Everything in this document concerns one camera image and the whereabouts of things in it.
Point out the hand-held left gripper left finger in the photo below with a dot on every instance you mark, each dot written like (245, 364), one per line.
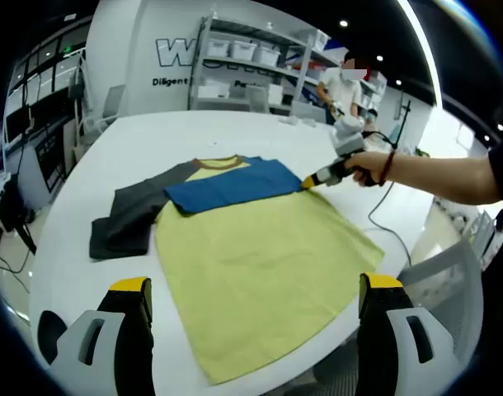
(128, 330)

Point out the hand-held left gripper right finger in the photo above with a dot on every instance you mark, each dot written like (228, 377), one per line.
(383, 321)

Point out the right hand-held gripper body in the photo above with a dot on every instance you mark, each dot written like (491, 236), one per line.
(350, 136)

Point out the yellow blue grey garment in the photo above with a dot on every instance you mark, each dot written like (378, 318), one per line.
(255, 268)

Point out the person's right hand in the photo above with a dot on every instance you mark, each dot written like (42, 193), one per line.
(371, 165)

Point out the small white cloth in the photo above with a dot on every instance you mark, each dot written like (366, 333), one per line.
(309, 123)
(289, 120)

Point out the black tripod stand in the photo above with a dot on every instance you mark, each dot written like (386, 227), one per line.
(405, 119)

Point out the grey mesh office chair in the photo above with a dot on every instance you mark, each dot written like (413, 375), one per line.
(441, 280)

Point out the white cardboard box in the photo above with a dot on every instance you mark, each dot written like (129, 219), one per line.
(214, 90)
(275, 94)

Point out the white storage bin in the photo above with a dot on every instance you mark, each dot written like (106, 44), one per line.
(269, 54)
(218, 48)
(244, 50)

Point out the grey metal shelf unit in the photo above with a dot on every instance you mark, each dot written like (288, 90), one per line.
(202, 62)

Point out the black computer equipment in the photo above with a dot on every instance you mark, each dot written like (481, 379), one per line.
(12, 206)

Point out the black screen cabinet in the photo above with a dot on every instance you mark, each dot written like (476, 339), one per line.
(49, 165)

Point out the light grey chair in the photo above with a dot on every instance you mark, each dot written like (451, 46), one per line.
(114, 101)

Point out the white metal rack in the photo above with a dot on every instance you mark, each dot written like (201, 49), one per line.
(75, 88)

